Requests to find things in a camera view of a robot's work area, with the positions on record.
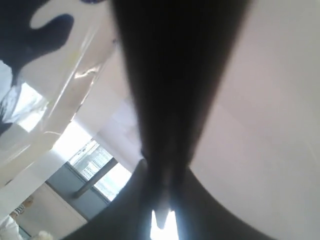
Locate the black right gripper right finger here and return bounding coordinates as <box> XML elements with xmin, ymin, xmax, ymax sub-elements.
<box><xmin>174</xmin><ymin>168</ymin><xmax>270</xmax><ymax>240</ymax></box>

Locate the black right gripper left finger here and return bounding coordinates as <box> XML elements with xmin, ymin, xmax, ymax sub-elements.
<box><xmin>64</xmin><ymin>159</ymin><xmax>152</xmax><ymax>240</ymax></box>

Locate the black paintbrush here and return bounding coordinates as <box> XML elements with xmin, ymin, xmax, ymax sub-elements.
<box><xmin>111</xmin><ymin>0</ymin><xmax>251</xmax><ymax>196</ymax></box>

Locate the white paint tray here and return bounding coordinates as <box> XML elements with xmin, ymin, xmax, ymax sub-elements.
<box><xmin>0</xmin><ymin>0</ymin><xmax>128</xmax><ymax>187</ymax></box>

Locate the person in white shirt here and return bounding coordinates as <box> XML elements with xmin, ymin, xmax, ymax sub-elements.
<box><xmin>0</xmin><ymin>197</ymin><xmax>55</xmax><ymax>240</ymax></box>

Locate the window with dark frame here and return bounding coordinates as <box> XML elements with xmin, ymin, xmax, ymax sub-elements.
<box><xmin>46</xmin><ymin>140</ymin><xmax>132</xmax><ymax>208</ymax></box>

